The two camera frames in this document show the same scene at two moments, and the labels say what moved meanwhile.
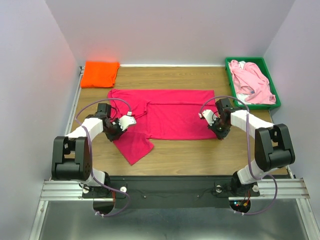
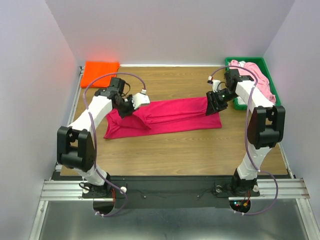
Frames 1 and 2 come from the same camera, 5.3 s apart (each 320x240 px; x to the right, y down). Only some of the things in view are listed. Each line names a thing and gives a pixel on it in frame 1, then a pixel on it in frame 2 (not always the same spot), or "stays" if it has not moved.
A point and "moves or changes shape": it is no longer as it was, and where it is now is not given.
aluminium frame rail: [73, 190] stays
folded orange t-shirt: [99, 74] stays
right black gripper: [219, 134] to [212, 107]
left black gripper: [112, 137] to [130, 110]
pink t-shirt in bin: [249, 80] stays
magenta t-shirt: [160, 114] moves or changes shape
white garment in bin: [241, 64] stays
